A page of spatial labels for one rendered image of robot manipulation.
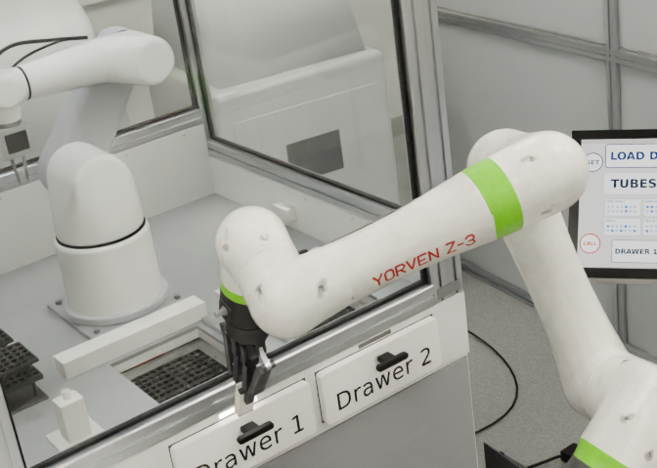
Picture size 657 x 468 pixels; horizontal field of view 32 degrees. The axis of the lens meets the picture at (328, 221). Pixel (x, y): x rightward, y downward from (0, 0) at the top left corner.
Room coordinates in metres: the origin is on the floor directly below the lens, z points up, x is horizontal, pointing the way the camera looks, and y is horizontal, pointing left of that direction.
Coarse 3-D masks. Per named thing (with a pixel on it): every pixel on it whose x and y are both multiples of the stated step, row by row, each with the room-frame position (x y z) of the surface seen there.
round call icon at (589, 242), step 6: (582, 234) 2.06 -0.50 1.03; (588, 234) 2.05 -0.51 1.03; (594, 234) 2.05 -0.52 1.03; (600, 234) 2.05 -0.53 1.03; (582, 240) 2.05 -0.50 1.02; (588, 240) 2.05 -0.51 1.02; (594, 240) 2.04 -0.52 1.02; (600, 240) 2.04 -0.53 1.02; (582, 246) 2.04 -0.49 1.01; (588, 246) 2.04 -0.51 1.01; (594, 246) 2.04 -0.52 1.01; (600, 246) 2.03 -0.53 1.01; (582, 252) 2.04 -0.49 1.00; (588, 252) 2.03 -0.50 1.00; (594, 252) 2.03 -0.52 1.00; (600, 252) 2.02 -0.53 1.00
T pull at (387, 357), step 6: (384, 354) 1.91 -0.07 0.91; (390, 354) 1.90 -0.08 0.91; (402, 354) 1.89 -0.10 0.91; (408, 354) 1.90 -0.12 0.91; (378, 360) 1.90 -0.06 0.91; (384, 360) 1.88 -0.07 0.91; (390, 360) 1.88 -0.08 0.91; (396, 360) 1.88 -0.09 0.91; (402, 360) 1.89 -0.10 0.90; (378, 366) 1.86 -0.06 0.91; (384, 366) 1.87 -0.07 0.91; (390, 366) 1.87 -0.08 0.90
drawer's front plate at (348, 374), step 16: (432, 320) 1.98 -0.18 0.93; (400, 336) 1.94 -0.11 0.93; (416, 336) 1.96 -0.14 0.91; (432, 336) 1.98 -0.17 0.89; (368, 352) 1.89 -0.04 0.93; (384, 352) 1.91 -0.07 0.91; (400, 352) 1.93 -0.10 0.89; (416, 352) 1.96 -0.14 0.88; (432, 352) 1.98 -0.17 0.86; (336, 368) 1.85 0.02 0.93; (352, 368) 1.87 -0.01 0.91; (368, 368) 1.89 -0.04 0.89; (400, 368) 1.93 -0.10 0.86; (416, 368) 1.95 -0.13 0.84; (432, 368) 1.97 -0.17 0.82; (320, 384) 1.83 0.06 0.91; (336, 384) 1.85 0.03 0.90; (352, 384) 1.87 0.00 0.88; (368, 384) 1.89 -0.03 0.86; (384, 384) 1.91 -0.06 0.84; (400, 384) 1.93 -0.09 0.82; (320, 400) 1.84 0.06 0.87; (336, 400) 1.84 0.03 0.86; (352, 400) 1.86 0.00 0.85; (368, 400) 1.88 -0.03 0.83; (336, 416) 1.84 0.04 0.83
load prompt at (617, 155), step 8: (608, 144) 2.16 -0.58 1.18; (616, 144) 2.15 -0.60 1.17; (624, 144) 2.15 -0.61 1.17; (632, 144) 2.14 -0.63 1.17; (640, 144) 2.14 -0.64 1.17; (648, 144) 2.13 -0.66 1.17; (656, 144) 2.12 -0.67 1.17; (608, 152) 2.15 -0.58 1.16; (616, 152) 2.14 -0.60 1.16; (624, 152) 2.14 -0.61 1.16; (632, 152) 2.13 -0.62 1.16; (640, 152) 2.12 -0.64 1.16; (648, 152) 2.12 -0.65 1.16; (656, 152) 2.11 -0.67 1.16; (608, 160) 2.14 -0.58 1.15; (616, 160) 2.13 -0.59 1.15; (624, 160) 2.13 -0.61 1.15; (632, 160) 2.12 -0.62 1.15; (640, 160) 2.11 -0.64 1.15; (648, 160) 2.11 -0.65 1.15; (656, 160) 2.10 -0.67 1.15
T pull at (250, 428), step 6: (246, 426) 1.72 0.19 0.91; (252, 426) 1.72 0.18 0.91; (258, 426) 1.72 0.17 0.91; (264, 426) 1.72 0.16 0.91; (270, 426) 1.72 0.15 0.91; (246, 432) 1.70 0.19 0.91; (252, 432) 1.70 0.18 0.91; (258, 432) 1.71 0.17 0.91; (264, 432) 1.71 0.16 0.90; (240, 438) 1.69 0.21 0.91; (246, 438) 1.69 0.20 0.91; (252, 438) 1.70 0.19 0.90; (240, 444) 1.69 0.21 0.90
